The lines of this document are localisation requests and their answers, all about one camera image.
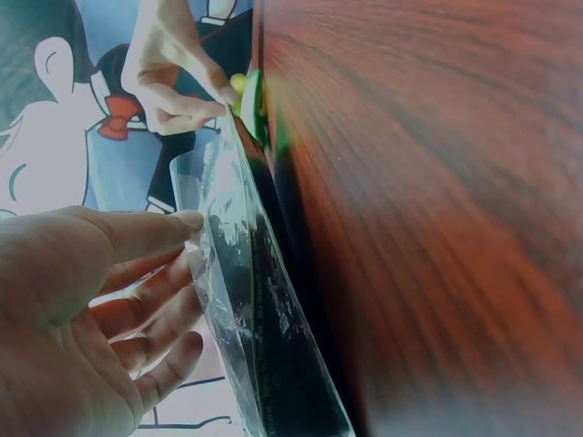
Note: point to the clear plastic bag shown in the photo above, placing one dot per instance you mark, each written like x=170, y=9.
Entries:
x=237, y=255

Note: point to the person's right hand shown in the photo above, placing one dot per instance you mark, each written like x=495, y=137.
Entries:
x=164, y=59

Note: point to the black flat object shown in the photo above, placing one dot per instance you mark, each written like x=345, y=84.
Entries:
x=291, y=364

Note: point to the green and yellow object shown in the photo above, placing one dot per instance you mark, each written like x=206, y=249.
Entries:
x=250, y=98

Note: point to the person's left hand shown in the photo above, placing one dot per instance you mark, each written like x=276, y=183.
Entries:
x=54, y=318

